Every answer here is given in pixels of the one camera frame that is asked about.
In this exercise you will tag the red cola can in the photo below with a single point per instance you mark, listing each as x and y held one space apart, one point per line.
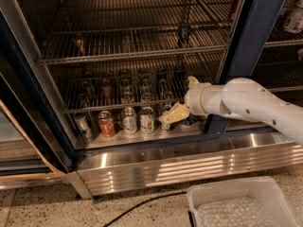
106 124

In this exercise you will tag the blue silver energy can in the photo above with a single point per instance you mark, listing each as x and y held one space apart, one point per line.
166 127

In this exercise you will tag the bubble wrap sheet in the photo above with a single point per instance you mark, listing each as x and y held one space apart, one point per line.
238 212

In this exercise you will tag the upper wire fridge shelf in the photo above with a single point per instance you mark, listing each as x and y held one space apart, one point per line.
128 43

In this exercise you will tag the blue silver redbull can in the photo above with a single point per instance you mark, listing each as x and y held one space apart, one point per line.
183 36

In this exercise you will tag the clear plastic bin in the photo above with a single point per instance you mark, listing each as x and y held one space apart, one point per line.
263 189

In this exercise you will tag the white green soda can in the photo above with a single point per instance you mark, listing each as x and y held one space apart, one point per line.
129 121

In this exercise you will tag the right compartment wire shelf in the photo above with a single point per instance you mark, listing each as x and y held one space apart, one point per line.
280 65

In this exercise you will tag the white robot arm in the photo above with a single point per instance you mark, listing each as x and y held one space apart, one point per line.
242 99

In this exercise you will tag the open glass fridge door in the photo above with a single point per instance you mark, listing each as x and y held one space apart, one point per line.
29 151

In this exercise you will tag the blue pepsi can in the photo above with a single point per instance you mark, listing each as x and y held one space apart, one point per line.
188 121

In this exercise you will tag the wire fridge shelf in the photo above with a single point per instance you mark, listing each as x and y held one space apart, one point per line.
134 87
128 43

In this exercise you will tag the steel fridge base grille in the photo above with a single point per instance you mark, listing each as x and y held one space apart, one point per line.
126 169

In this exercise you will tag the middle wire fridge shelf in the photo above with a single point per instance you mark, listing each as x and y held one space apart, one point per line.
134 87

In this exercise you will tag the silver can far left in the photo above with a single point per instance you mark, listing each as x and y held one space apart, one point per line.
81 122

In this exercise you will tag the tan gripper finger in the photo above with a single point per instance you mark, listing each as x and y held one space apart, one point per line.
192 81
177 113

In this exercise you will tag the dark blue fridge pillar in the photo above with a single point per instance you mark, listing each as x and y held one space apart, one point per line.
255 23

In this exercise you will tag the white can right compartment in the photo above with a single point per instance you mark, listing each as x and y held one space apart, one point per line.
294 20

